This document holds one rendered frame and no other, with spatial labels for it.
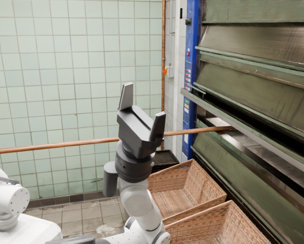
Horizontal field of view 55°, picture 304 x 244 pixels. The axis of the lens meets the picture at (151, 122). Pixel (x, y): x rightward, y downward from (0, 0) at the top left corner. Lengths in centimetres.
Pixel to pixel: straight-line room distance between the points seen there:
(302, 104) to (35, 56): 233
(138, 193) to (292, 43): 99
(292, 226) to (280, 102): 57
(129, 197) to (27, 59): 243
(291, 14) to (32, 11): 219
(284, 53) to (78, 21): 201
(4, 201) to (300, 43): 120
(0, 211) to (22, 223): 7
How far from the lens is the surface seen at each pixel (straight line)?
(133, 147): 61
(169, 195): 241
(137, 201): 72
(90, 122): 311
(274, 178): 158
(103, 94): 304
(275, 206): 163
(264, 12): 162
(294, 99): 142
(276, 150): 128
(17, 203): 80
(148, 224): 87
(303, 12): 141
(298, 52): 138
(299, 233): 153
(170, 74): 277
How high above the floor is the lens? 188
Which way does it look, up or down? 18 degrees down
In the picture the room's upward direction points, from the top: straight up
